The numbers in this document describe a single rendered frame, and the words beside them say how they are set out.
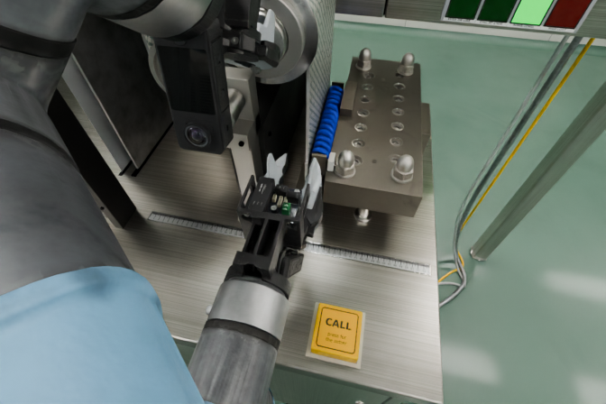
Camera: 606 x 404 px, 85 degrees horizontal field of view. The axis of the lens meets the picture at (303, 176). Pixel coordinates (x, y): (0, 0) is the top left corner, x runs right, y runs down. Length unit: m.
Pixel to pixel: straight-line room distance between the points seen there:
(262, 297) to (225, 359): 0.06
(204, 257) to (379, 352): 0.33
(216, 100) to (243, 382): 0.23
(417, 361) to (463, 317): 1.09
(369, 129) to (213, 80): 0.43
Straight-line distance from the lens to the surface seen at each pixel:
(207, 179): 0.75
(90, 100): 0.75
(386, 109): 0.71
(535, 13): 0.81
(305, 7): 0.43
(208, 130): 0.30
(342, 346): 0.55
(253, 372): 0.33
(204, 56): 0.27
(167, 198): 0.75
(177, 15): 0.22
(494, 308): 1.74
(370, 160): 0.59
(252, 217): 0.38
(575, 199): 2.33
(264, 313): 0.33
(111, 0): 0.19
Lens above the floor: 1.46
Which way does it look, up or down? 50 degrees down
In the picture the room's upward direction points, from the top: straight up
